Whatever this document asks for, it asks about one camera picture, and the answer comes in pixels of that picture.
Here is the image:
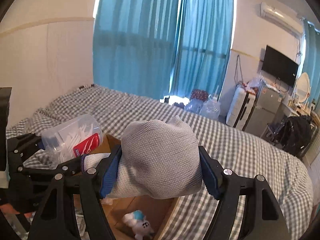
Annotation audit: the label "clear floss pick jar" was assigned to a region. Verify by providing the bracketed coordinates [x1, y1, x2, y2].
[41, 114, 103, 166]

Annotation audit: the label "small white plush toy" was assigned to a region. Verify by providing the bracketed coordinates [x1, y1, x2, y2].
[122, 210, 155, 240]

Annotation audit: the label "grey white sock bundle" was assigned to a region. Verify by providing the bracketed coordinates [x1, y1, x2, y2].
[81, 115, 203, 200]

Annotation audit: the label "grey checked bed cover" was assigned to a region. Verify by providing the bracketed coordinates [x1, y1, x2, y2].
[7, 85, 313, 239]

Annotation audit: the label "black jacket on chair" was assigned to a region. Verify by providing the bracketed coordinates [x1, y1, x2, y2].
[271, 115, 312, 157]

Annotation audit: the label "brown cardboard box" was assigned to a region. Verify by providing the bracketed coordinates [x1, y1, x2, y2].
[73, 133, 181, 240]

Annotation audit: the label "white dressing table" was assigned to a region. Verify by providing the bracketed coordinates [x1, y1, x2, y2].
[277, 102, 319, 126]

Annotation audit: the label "silver mini fridge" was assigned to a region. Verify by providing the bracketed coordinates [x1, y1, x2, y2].
[243, 85, 282, 137]

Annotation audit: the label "white suitcase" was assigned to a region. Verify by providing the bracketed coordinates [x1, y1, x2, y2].
[226, 86, 256, 131]

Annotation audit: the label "clear water jug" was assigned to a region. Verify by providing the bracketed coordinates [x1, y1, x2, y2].
[199, 95, 221, 120]

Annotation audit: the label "plastic bag on fridge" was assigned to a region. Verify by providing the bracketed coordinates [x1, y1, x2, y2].
[247, 75, 263, 89]

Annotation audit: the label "red patterned bag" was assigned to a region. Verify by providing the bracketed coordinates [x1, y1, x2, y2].
[190, 89, 209, 102]

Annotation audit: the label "white oval mirror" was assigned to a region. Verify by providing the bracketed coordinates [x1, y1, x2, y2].
[296, 72, 310, 103]

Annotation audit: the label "blue side window curtain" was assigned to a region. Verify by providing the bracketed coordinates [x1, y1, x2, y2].
[303, 19, 320, 107]

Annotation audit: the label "blue curtain right panel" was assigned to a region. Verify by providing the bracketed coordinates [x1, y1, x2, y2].
[169, 0, 234, 98]

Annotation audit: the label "blue curtain panel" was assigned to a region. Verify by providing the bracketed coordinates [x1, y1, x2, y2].
[93, 0, 178, 100]
[169, 0, 234, 98]

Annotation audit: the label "blue curtain left panel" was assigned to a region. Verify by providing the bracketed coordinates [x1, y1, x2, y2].
[93, 0, 178, 100]

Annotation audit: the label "white air conditioner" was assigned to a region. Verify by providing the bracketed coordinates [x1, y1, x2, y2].
[260, 2, 303, 38]

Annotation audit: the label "black wall television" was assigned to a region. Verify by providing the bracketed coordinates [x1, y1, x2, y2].
[261, 45, 298, 87]

